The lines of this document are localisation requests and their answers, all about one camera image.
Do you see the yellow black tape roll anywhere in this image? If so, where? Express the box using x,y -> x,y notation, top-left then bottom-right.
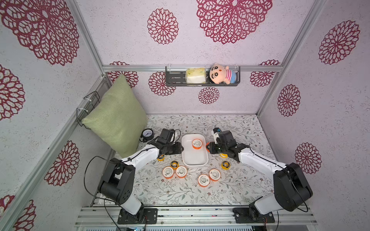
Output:
221,161 -> 230,170
157,155 -> 165,161
170,161 -> 179,170

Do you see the white plastic storage box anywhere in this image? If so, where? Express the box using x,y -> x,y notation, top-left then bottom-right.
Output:
181,134 -> 209,167

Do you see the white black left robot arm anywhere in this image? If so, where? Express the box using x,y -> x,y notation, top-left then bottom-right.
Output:
97,129 -> 184,216

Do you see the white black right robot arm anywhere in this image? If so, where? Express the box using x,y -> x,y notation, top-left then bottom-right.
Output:
206,128 -> 313,221

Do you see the orange white tape roll bottom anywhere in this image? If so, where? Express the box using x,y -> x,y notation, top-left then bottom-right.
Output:
198,174 -> 211,188

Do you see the black pressure gauge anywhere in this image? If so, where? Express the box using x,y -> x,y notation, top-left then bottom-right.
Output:
140,129 -> 155,142

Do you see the green square pillow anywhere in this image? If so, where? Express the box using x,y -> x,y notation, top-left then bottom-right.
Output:
82,75 -> 147,158

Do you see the plush doll striped shirt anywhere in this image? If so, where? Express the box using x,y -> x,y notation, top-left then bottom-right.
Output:
209,64 -> 237,85

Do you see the yellow green sponge pack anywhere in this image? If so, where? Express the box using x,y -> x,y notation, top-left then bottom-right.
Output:
185,68 -> 207,84

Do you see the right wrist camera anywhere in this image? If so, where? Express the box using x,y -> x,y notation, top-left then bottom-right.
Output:
213,127 -> 222,143

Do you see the black wall shelf basket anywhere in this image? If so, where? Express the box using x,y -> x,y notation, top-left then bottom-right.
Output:
165,66 -> 241,87

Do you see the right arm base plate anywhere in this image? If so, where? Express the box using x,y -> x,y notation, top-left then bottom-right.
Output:
232,208 -> 275,224

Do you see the black wire wall rack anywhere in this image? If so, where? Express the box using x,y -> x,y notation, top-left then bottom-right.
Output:
76,91 -> 100,130

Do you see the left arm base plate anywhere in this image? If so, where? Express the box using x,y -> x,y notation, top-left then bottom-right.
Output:
117,208 -> 158,225

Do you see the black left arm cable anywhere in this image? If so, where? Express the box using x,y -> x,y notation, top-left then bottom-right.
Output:
83,129 -> 182,231

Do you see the aluminium front rail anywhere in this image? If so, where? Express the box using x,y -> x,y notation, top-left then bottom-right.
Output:
74,206 -> 318,229

